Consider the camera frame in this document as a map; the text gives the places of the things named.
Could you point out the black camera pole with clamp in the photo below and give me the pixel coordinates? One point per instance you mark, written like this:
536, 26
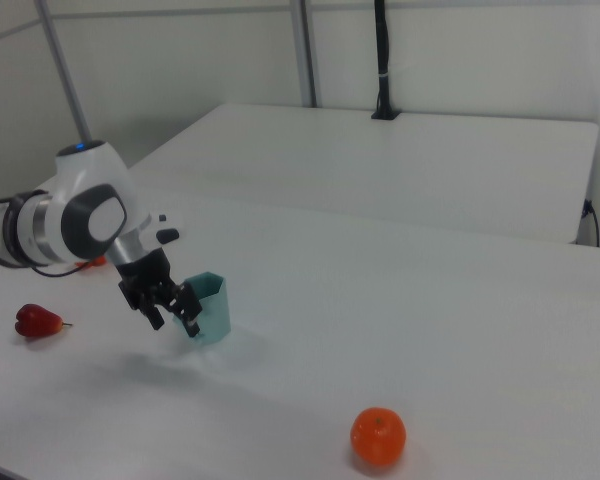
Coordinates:
383, 65

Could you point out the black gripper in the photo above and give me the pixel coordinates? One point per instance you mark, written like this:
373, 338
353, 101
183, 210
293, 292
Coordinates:
147, 280

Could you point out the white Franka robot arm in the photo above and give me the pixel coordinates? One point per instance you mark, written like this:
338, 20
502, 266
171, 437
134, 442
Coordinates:
87, 210

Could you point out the white side table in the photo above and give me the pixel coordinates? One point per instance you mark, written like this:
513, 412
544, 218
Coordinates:
380, 165

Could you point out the red wax apple fruit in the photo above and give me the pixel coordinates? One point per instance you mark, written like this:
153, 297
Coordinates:
36, 321

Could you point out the teal faceted mug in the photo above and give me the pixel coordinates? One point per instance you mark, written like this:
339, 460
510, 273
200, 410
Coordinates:
215, 310

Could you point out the grey metal frame post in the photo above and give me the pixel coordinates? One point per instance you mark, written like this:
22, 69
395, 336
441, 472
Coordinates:
65, 75
306, 50

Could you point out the orange mandarin fruit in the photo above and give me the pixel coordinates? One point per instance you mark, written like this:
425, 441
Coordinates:
378, 436

